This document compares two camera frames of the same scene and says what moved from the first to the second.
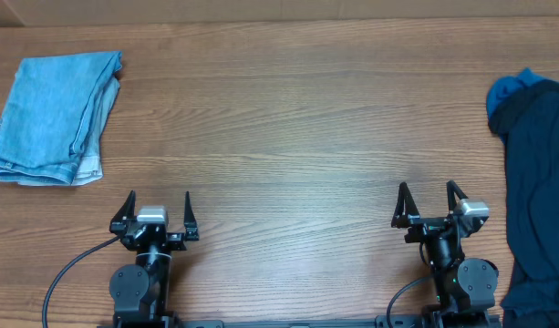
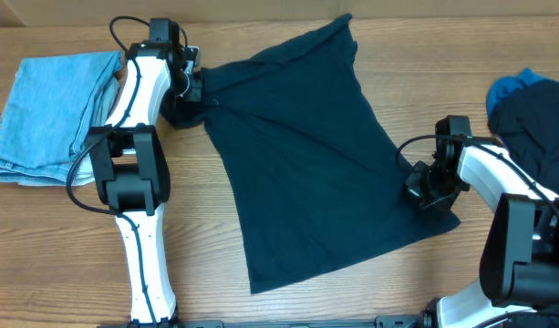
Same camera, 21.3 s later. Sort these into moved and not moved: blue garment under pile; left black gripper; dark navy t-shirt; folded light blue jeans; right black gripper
Moved: dark navy t-shirt; right black gripper; left black gripper
Not moved: folded light blue jeans; blue garment under pile
